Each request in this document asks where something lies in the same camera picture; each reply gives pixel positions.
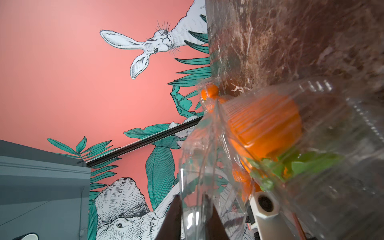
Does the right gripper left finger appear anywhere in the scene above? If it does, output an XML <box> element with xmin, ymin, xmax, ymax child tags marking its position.
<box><xmin>155</xmin><ymin>195</ymin><xmax>182</xmax><ymax>240</ymax></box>

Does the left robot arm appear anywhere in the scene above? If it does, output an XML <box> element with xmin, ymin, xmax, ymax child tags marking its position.
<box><xmin>250</xmin><ymin>192</ymin><xmax>297</xmax><ymax>240</ymax></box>

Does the clear clamshell container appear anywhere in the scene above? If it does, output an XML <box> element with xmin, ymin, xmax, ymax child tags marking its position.
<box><xmin>180</xmin><ymin>77</ymin><xmax>384</xmax><ymax>240</ymax></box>

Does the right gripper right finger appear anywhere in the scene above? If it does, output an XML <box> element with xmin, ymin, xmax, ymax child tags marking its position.
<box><xmin>205</xmin><ymin>195</ymin><xmax>229</xmax><ymax>240</ymax></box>

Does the orange in right container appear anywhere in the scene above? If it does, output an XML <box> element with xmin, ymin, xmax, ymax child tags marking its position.
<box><xmin>201</xmin><ymin>85</ymin><xmax>219</xmax><ymax>101</ymax></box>

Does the left black frame post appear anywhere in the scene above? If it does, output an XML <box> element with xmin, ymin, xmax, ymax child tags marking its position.
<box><xmin>87</xmin><ymin>116</ymin><xmax>203</xmax><ymax>168</ymax></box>

